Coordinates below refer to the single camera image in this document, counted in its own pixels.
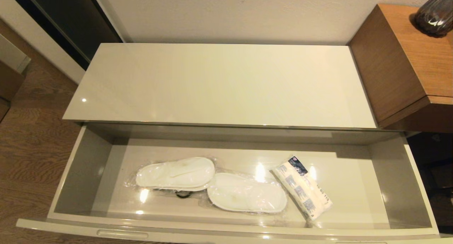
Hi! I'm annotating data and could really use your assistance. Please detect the white slippers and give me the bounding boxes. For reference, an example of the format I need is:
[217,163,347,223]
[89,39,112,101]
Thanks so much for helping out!
[199,172,288,215]
[124,156,217,192]

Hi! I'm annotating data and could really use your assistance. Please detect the glossy white drawer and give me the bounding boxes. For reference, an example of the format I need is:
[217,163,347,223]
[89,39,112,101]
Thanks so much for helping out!
[16,123,441,244]

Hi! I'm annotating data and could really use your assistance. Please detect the glossy white cabinet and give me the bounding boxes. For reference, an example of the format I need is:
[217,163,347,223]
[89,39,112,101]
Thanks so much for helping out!
[62,42,407,140]

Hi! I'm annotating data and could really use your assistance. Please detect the white blue printed packet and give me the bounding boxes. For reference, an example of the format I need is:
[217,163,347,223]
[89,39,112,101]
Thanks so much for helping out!
[270,156,333,222]

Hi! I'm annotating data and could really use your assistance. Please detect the brown wooden side cabinet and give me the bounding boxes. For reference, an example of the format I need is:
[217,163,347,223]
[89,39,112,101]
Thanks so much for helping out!
[348,3,453,133]

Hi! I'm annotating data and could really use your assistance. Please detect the dark door panel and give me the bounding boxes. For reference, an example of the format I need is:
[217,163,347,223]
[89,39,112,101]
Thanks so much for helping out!
[5,0,124,70]

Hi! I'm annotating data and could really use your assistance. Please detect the brown wooden box furniture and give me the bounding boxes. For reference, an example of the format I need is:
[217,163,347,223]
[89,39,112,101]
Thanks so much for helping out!
[0,60,25,123]

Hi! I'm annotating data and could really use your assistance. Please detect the white flat panel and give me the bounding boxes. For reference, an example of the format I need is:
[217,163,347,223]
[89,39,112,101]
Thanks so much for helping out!
[0,33,31,74]

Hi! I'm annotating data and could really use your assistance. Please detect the dark ribbed glass vase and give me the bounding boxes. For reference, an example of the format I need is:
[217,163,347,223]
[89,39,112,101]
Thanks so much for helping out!
[414,0,453,38]

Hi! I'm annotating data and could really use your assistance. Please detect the white door frame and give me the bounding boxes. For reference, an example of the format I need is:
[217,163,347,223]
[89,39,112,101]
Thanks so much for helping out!
[0,0,86,84]

